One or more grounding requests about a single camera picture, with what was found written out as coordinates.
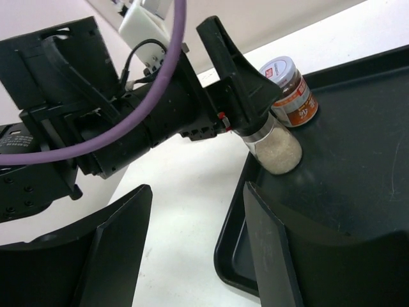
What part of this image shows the clear cap salt grinder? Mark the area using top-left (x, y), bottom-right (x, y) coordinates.
top-left (240, 112), bottom-right (302, 175)

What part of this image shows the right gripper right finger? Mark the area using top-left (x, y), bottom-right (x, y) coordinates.
top-left (243, 182), bottom-right (408, 306)

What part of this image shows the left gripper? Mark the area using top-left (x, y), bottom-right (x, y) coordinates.
top-left (77, 16), bottom-right (281, 178)

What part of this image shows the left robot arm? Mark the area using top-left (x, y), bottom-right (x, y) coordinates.
top-left (1, 16), bottom-right (281, 222)

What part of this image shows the black rectangular tray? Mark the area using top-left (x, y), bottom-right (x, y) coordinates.
top-left (213, 46), bottom-right (408, 295)

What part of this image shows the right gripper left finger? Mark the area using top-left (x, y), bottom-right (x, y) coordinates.
top-left (1, 184), bottom-right (152, 306)

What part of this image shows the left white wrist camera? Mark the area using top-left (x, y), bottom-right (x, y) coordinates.
top-left (119, 0), bottom-right (172, 72)

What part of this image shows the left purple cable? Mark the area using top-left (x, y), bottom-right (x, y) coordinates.
top-left (0, 0), bottom-right (188, 166)

